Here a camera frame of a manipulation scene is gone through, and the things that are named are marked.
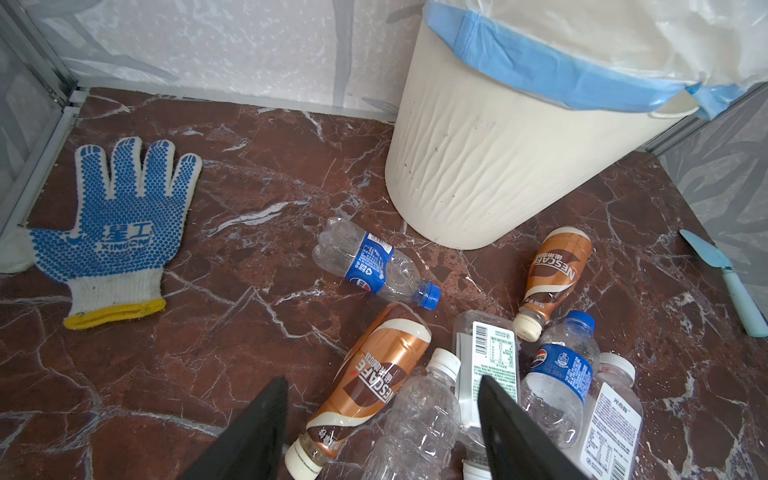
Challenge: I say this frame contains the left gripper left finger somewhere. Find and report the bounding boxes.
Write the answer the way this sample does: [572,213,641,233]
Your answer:
[181,377,288,479]

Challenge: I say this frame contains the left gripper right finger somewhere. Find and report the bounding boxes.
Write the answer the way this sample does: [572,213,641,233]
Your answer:
[477,375,587,480]

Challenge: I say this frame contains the blue cap Pepsi bottle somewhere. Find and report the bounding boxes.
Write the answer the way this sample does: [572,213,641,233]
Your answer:
[518,310,600,450]

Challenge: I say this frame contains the purple label bottle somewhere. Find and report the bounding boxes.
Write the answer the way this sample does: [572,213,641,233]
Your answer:
[564,352,643,480]

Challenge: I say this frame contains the nescafe bottle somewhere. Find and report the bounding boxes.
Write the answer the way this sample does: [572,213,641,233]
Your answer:
[513,226,592,342]
[284,302,432,479]

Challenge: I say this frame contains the blue label bottle near bin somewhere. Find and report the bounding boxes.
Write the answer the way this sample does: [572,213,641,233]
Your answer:
[312,217,441,311]

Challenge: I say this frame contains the cream plastic waste bin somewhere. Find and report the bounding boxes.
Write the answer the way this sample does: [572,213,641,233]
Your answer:
[385,26,697,250]

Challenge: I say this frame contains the white bin liner bag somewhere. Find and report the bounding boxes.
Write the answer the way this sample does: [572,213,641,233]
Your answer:
[423,1,767,120]

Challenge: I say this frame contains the clear unlabelled plastic bottle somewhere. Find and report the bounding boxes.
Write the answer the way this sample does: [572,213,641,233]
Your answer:
[363,348,461,479]

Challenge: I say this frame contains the green label flat bottle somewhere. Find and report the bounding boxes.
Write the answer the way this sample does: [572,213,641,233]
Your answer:
[453,310,519,479]

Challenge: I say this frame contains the blue dotted work glove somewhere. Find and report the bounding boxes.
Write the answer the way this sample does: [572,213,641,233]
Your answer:
[1,137,203,330]

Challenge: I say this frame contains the teal garden trowel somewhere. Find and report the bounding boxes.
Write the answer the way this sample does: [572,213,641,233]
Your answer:
[679,229,768,338]

